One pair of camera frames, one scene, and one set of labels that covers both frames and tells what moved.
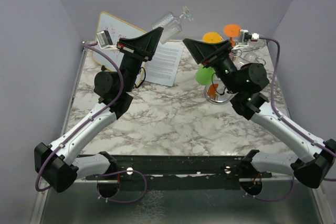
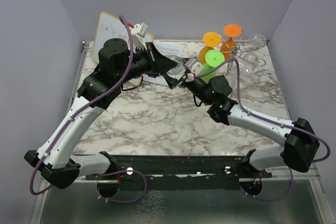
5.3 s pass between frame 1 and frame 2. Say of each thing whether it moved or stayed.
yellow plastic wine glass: stayed
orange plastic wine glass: stayed
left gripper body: moved
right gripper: moved
